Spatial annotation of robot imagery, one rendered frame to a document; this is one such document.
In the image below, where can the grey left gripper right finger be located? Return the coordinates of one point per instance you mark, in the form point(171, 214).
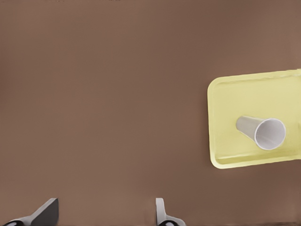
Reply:
point(160, 209)

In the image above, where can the yellow plastic tray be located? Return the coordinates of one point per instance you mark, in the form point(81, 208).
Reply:
point(237, 103)

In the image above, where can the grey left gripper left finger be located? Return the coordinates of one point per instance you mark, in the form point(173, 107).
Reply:
point(45, 213)

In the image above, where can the white IKEA cup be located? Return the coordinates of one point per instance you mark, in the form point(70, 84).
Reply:
point(268, 135)

